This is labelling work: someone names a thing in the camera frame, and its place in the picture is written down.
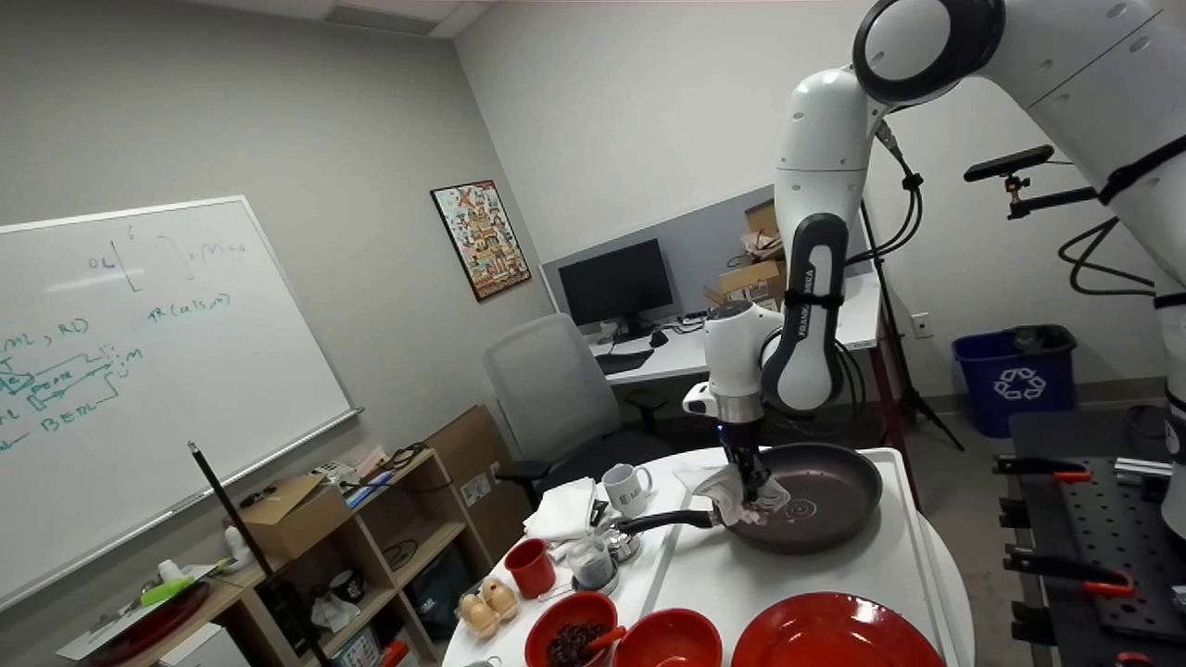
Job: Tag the small glass jar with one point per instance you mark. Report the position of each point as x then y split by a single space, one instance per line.
620 543

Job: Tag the blue recycling bin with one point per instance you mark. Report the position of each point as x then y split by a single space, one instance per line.
1012 375

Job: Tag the red mug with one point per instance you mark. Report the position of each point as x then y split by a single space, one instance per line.
532 573

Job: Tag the black keyboard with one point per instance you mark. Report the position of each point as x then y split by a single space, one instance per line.
624 361

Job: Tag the black robot workbench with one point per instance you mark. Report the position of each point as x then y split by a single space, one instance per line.
1113 522

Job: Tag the black computer monitor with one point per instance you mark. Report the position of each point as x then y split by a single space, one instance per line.
616 284

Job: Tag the empty red bowl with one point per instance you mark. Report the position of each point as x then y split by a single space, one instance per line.
669 642

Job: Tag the white office desk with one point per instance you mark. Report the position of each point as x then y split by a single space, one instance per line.
662 361

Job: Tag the bread roll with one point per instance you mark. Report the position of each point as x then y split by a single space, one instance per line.
503 596
474 613

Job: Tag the cardboard box with open flaps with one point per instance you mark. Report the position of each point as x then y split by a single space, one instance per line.
290 521

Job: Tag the wall whiteboard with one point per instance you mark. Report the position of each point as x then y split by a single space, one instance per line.
151 371

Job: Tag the large red plate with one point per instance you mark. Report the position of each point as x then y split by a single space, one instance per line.
836 629

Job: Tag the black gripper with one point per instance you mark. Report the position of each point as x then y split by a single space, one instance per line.
744 447

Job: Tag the small steel cup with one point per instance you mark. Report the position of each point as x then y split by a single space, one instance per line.
592 568

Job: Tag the dark red dish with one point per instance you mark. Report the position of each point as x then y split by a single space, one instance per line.
153 625

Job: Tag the black tripod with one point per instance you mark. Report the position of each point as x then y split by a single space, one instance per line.
910 392

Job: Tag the black frying pan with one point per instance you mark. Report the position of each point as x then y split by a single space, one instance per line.
829 495

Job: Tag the white towel with red stripes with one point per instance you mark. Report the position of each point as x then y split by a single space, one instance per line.
774 503

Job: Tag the red bowl with food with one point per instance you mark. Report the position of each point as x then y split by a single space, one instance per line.
571 633

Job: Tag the thin black stick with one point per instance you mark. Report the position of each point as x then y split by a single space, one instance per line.
246 543

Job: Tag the white square tray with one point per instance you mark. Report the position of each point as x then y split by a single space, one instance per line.
791 576

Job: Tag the round white table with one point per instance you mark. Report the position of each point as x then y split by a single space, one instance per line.
963 594

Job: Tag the white cloth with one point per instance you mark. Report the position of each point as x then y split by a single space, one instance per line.
560 503

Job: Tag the black camera on boom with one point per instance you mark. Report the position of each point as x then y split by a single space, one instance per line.
1007 164

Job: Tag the grey desk divider panel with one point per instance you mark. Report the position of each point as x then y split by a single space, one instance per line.
698 243

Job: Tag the small cardboard box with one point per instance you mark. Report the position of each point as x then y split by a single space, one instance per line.
745 284

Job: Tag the wooden shelf unit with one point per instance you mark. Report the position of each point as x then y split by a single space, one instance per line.
410 532

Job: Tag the grey office chair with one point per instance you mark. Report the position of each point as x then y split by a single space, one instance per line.
548 389

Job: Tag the white mug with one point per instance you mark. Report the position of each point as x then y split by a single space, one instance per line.
624 490

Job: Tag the framed colourful poster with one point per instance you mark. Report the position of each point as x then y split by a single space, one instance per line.
482 239

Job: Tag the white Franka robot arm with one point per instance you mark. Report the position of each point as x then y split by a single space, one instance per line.
819 133

